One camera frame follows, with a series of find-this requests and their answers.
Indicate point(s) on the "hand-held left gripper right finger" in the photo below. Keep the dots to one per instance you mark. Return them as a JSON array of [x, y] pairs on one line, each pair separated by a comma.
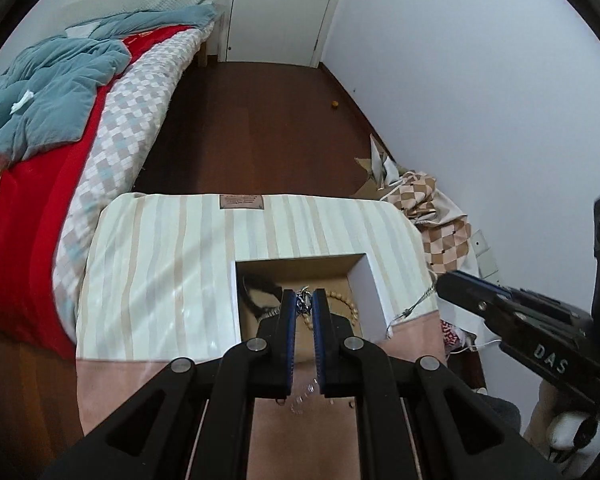
[[318, 320]]

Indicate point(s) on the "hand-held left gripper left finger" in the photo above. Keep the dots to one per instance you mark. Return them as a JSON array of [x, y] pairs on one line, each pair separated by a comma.
[[289, 320]]

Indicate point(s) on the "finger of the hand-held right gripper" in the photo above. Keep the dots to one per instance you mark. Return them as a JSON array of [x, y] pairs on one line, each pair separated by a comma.
[[472, 305], [545, 305]]

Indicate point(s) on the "white jewelry box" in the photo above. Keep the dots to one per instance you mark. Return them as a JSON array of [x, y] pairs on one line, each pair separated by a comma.
[[367, 290]]

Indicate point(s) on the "red patterned cloth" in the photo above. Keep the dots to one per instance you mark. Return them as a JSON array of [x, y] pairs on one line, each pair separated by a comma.
[[450, 337]]

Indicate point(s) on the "black and white hair band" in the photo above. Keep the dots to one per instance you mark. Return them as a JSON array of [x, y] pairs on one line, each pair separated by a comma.
[[260, 292]]

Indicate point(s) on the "white plush toy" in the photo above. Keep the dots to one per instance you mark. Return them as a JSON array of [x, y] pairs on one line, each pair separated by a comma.
[[555, 425]]

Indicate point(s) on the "brown checkered cloth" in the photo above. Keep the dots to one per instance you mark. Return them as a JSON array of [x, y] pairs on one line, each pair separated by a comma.
[[440, 230]]

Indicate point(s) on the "striped beige cushion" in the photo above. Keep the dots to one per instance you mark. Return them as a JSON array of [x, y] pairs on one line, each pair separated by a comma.
[[160, 270]]

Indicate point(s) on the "cardboard piece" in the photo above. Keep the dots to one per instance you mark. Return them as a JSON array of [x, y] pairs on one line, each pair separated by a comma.
[[367, 180]]

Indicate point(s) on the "crumpled white paper bag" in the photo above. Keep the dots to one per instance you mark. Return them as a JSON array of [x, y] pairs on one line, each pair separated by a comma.
[[381, 160]]

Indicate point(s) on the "checkered pastel blanket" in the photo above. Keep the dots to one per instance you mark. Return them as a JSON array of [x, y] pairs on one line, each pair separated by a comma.
[[130, 120]]

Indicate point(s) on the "red bed sheet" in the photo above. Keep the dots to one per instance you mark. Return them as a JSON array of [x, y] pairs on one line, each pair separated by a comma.
[[30, 240]]

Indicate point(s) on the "white door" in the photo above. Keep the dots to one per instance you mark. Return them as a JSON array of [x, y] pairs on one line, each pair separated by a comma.
[[280, 10]]

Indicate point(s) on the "blue quilt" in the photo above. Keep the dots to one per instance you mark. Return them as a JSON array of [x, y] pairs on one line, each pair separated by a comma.
[[55, 95]]

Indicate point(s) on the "white tissue scrap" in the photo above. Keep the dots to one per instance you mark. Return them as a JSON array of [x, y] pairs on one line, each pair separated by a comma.
[[22, 101]]

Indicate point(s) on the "white wall socket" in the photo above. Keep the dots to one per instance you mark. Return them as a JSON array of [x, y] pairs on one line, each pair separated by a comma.
[[486, 260]]

